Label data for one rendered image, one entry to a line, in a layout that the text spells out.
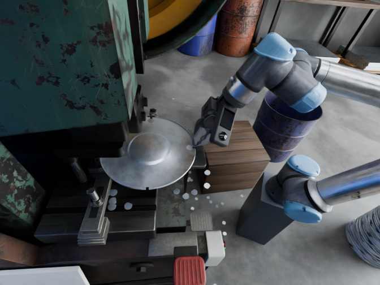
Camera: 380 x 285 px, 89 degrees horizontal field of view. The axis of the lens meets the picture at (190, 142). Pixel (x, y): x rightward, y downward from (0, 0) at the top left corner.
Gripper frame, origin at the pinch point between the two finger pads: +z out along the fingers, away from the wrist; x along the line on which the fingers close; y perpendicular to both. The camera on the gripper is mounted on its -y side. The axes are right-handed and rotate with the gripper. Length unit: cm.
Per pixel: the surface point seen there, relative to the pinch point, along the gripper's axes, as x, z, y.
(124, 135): 21.1, -2.7, -10.2
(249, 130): -56, 23, 61
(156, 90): 6, 91, 156
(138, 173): 13.6, 7.6, -12.2
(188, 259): -1.2, 3.2, -31.5
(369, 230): -122, 10, 3
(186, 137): 2.4, 2.3, 3.8
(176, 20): 20.4, -19.0, 31.6
